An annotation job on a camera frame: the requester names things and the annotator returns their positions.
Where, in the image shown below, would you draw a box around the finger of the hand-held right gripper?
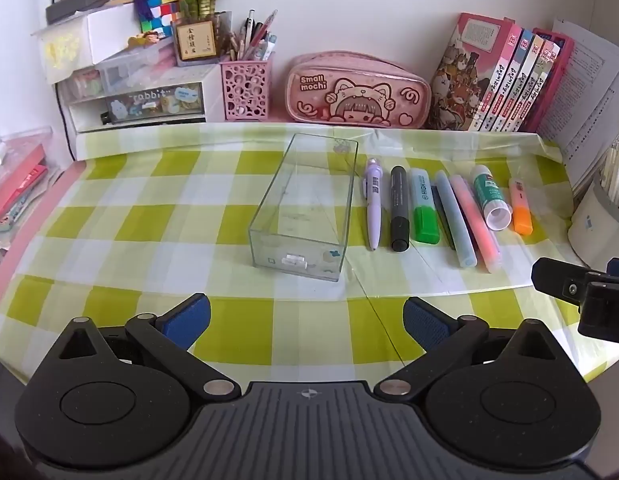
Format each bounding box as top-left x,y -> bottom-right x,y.
531,258 -> 590,306
578,258 -> 619,346

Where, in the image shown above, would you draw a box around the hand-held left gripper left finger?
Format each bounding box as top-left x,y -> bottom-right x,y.
57,294 -> 241,403

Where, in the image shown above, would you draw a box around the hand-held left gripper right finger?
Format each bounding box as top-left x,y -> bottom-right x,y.
374,297 -> 570,403

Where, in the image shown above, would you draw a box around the small purple pen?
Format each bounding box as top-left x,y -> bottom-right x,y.
484,220 -> 503,263

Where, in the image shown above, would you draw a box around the orange highlighter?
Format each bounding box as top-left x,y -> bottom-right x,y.
508,177 -> 533,236

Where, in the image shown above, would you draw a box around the black lead case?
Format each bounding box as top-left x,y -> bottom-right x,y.
432,192 -> 457,251

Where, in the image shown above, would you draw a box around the pink pen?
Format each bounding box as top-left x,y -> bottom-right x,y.
449,175 -> 501,274

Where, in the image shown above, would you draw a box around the pale blue pen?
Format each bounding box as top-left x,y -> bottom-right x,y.
433,170 -> 477,269

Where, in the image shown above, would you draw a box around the green highlighter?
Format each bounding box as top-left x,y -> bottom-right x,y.
409,167 -> 440,245

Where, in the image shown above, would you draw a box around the green and white glue stick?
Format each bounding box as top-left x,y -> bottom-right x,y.
470,165 -> 513,231

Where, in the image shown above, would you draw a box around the black marker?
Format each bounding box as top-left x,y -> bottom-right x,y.
389,165 -> 411,253

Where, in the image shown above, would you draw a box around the purple crystal-top pen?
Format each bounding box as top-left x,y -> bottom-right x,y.
364,157 -> 383,251

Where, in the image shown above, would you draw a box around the clear plastic organizer box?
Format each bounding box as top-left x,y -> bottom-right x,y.
248,132 -> 359,282

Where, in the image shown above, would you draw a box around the green checkered tablecloth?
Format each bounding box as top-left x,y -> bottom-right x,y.
0,121 -> 619,396

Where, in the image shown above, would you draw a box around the bundle of cream sticks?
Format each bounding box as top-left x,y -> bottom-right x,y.
597,102 -> 619,211

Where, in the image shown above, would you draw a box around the pink desk mat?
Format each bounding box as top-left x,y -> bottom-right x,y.
0,162 -> 88,318

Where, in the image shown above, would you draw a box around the white spine book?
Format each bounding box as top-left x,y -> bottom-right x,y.
519,40 -> 561,133

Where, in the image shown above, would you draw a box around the pink and beige spine book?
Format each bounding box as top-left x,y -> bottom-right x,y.
512,37 -> 555,133

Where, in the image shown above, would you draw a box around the printed paper sheets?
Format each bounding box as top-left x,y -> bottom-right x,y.
539,17 -> 619,186

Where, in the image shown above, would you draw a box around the yellow spine book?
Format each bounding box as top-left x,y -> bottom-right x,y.
502,34 -> 546,132

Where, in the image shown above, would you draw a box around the blue spine book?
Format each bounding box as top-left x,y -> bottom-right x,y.
489,27 -> 536,132

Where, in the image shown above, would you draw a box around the pink folder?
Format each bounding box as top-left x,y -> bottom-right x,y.
0,144 -> 50,228

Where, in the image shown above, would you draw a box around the white drawer organizer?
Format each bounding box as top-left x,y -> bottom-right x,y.
57,62 -> 225,133

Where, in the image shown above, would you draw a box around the pink book with cat cover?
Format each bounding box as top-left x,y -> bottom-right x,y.
423,12 -> 524,132

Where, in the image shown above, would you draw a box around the pink perforated pen holder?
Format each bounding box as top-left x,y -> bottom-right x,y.
220,52 -> 274,123

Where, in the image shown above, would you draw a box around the pink cartoon pencil case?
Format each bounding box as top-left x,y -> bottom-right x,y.
284,51 -> 431,128

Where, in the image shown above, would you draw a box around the clear lidded storage box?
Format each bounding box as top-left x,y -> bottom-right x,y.
94,36 -> 178,95

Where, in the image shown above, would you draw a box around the wooden framed sign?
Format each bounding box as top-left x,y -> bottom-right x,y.
176,20 -> 221,63

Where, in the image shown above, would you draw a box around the small figurine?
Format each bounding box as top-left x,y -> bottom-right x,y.
127,30 -> 160,49

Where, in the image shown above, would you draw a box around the glass plant vase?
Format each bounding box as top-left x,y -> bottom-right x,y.
214,10 -> 234,57

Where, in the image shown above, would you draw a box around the bunch of pens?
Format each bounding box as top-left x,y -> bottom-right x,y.
228,8 -> 279,63

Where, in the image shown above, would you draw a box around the white box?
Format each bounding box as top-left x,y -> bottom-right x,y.
84,7 -> 145,66

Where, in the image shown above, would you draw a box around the clear holder with yellow notes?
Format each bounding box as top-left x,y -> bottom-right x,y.
32,22 -> 90,86

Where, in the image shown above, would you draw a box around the colourful puzzle cube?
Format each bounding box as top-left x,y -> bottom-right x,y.
140,0 -> 183,38

